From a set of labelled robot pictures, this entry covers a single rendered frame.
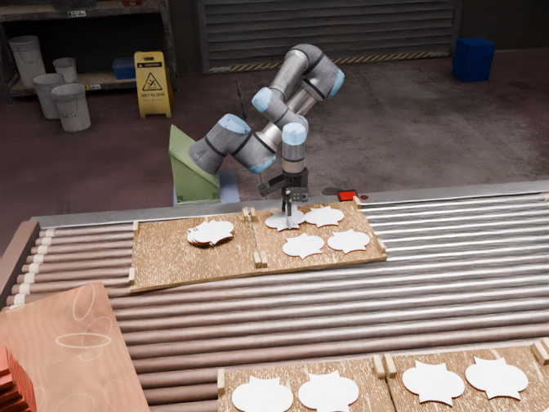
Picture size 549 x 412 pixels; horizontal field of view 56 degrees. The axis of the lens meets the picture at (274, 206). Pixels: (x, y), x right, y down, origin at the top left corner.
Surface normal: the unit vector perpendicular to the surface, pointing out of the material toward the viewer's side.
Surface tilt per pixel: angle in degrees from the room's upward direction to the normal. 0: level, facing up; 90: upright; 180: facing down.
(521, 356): 0
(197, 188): 90
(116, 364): 0
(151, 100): 78
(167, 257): 0
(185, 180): 90
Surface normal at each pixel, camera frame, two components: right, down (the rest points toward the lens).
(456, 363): -0.03, -0.84
